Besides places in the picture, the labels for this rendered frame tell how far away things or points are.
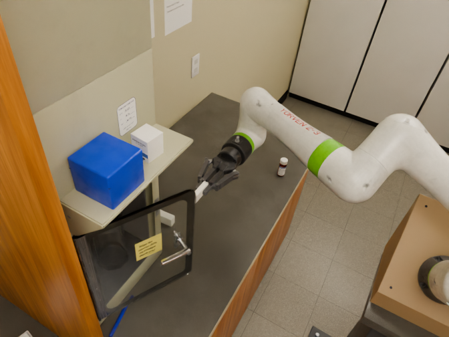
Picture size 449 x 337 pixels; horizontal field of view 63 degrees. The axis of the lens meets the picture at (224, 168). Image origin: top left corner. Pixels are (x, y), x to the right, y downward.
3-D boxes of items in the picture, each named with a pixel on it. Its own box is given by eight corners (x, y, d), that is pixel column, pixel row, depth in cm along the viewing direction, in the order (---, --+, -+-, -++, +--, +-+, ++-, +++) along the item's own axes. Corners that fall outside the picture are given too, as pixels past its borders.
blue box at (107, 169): (75, 190, 75) (65, 157, 69) (109, 163, 82) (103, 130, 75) (113, 210, 72) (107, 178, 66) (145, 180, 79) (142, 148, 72)
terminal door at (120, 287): (100, 317, 108) (75, 235, 81) (190, 270, 122) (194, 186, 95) (101, 319, 108) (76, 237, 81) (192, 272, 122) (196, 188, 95)
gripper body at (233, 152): (222, 142, 122) (208, 156, 116) (244, 151, 119) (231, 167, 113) (220, 158, 127) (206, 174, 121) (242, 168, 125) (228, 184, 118)
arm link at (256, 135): (268, 143, 139) (242, 133, 142) (274, 116, 130) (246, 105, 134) (252, 164, 129) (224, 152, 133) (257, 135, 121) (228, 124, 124)
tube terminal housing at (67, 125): (38, 287, 119) (-70, 69, 66) (108, 220, 140) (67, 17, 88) (98, 327, 111) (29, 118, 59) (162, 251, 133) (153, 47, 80)
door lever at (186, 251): (154, 255, 103) (154, 249, 101) (184, 241, 107) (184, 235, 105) (163, 269, 100) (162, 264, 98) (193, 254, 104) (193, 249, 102)
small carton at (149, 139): (132, 154, 84) (129, 133, 80) (147, 143, 88) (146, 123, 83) (148, 163, 82) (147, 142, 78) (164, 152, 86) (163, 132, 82)
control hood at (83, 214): (67, 232, 79) (56, 201, 72) (158, 152, 101) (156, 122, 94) (108, 257, 76) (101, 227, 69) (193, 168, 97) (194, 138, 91)
